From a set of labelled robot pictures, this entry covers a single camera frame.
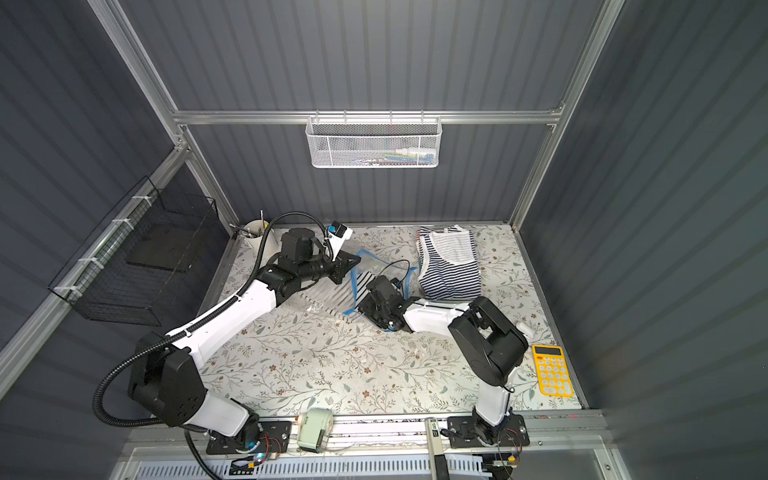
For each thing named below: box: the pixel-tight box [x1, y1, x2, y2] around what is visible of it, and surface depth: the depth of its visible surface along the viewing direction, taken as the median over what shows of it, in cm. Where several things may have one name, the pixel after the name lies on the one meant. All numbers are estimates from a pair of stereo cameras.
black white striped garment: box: [300, 270, 376, 325], surface depth 80 cm
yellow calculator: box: [531, 344, 575, 398], surface depth 83 cm
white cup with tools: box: [242, 219, 270, 251], surface depth 108 cm
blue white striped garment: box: [416, 224, 482, 302], surface depth 103 cm
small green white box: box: [297, 407, 334, 454], surface depth 72 cm
